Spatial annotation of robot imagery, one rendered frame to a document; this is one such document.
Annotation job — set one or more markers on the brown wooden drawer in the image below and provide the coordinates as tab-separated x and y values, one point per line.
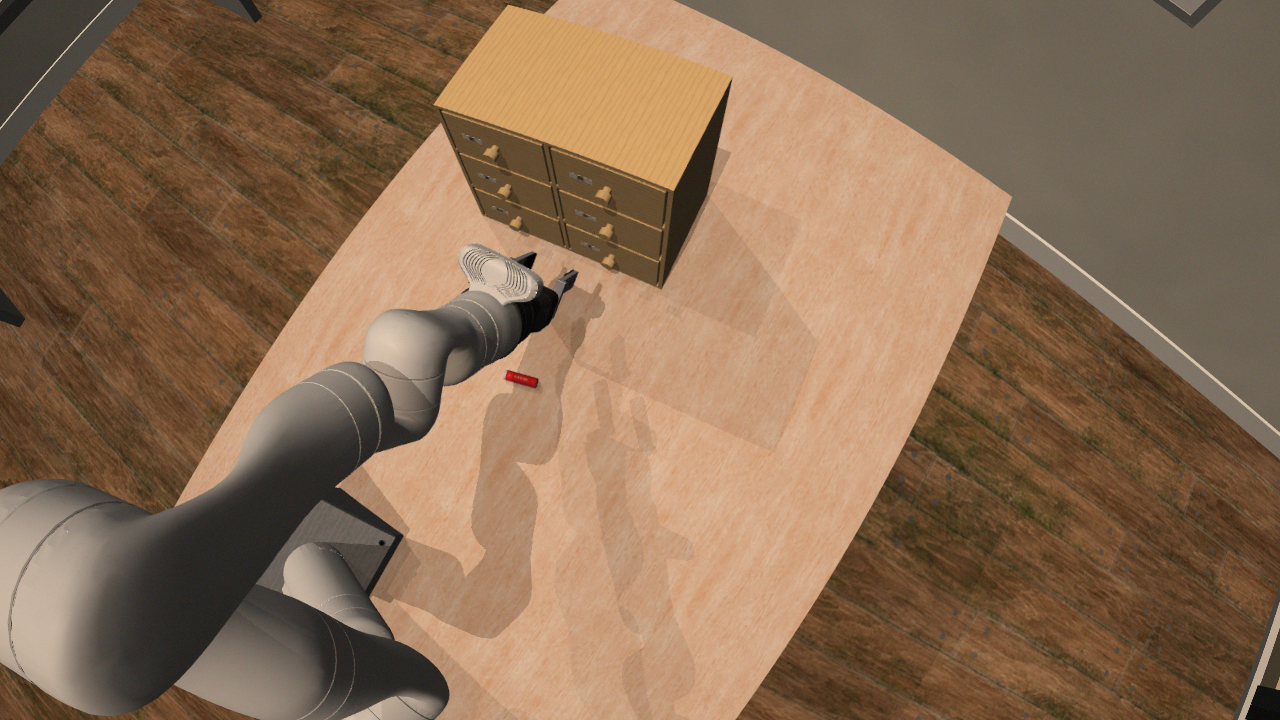
597	182
601	220
522	217
507	149
619	257
525	190

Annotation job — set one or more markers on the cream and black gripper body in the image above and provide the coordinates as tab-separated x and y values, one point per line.
507	291

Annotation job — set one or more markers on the small wooden chest of drawers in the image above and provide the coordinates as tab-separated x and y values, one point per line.
629	107

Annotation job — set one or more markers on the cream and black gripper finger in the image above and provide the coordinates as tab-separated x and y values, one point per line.
526	259
564	283

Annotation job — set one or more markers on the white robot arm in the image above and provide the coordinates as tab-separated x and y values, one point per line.
104	606

